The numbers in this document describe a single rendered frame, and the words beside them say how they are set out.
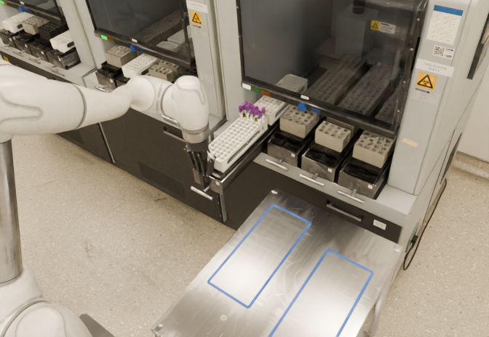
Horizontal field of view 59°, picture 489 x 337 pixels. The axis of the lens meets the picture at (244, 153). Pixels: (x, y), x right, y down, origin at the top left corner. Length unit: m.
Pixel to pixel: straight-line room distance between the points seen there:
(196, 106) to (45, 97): 0.53
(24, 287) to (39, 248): 1.40
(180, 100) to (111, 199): 1.52
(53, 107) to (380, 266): 0.94
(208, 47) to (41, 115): 0.98
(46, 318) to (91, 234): 1.46
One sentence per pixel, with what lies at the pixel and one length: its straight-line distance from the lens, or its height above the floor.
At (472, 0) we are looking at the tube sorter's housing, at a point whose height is 1.44.
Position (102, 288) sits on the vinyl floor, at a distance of 2.37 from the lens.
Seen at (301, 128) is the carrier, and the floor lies 0.87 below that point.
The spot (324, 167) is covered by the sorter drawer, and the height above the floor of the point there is 0.80.
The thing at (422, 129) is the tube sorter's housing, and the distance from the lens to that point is 1.45.
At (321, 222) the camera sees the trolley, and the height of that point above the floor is 0.82.
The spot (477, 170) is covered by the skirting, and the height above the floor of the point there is 0.01.
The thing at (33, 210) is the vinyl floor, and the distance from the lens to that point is 2.88.
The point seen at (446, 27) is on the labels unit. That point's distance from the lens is 1.28.
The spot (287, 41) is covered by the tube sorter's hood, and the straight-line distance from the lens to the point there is 1.48.
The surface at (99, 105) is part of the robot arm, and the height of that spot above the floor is 1.36.
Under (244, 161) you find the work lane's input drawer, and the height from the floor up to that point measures 0.80.
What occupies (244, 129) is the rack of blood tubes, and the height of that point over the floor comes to 0.86.
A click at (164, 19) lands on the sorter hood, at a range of 1.84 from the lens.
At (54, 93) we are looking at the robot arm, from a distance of 0.91.
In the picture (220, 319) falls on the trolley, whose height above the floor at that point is 0.82.
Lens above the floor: 1.90
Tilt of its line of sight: 42 degrees down
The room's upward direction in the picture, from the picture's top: 5 degrees counter-clockwise
